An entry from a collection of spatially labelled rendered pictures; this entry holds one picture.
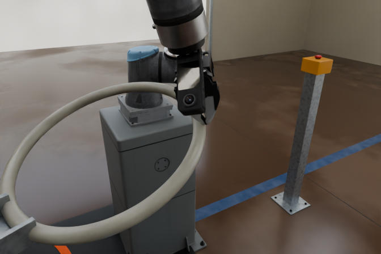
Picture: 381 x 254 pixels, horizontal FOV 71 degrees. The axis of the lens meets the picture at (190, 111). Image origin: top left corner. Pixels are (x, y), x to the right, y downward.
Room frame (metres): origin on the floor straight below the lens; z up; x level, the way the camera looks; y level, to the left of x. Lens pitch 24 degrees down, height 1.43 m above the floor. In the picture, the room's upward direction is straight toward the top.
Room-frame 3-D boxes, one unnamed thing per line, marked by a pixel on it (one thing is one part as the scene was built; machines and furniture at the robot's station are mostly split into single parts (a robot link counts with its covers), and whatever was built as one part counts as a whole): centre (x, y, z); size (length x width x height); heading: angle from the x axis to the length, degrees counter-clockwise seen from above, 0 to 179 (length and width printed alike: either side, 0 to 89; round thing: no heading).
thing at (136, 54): (1.27, 0.22, 1.11); 0.17 x 0.15 x 0.18; 90
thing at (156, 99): (1.27, 0.23, 0.98); 0.19 x 0.19 x 0.10
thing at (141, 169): (1.28, 0.24, 0.43); 0.50 x 0.50 x 0.85; 29
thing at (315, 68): (1.56, -0.75, 0.54); 0.20 x 0.20 x 1.09; 28
